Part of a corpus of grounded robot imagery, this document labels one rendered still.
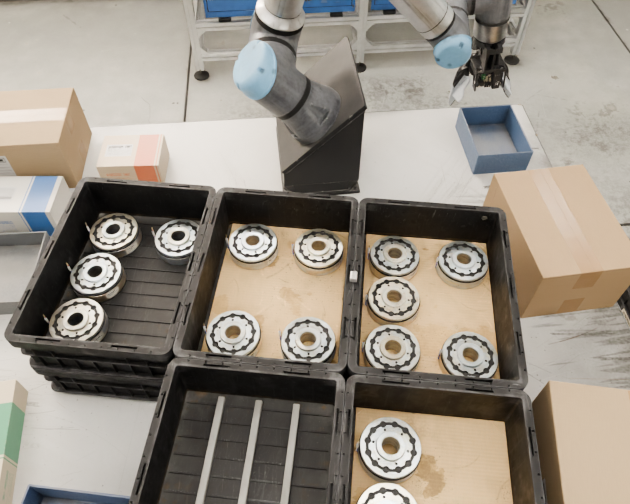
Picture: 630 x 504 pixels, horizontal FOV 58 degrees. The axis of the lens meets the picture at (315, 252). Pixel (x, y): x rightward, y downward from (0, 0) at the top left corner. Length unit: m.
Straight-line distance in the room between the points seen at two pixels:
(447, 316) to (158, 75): 2.39
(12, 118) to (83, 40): 1.99
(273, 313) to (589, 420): 0.59
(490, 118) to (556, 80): 1.58
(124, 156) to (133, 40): 2.00
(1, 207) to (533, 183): 1.25
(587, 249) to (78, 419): 1.10
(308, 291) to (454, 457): 0.42
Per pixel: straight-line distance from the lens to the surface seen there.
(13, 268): 1.53
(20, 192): 1.56
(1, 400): 1.28
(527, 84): 3.24
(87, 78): 3.31
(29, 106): 1.69
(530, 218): 1.32
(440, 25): 1.21
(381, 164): 1.59
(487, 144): 1.71
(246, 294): 1.16
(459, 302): 1.18
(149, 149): 1.58
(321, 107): 1.35
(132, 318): 1.18
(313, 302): 1.14
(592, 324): 1.41
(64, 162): 1.59
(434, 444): 1.04
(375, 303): 1.12
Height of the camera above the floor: 1.80
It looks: 53 degrees down
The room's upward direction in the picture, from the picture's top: straight up
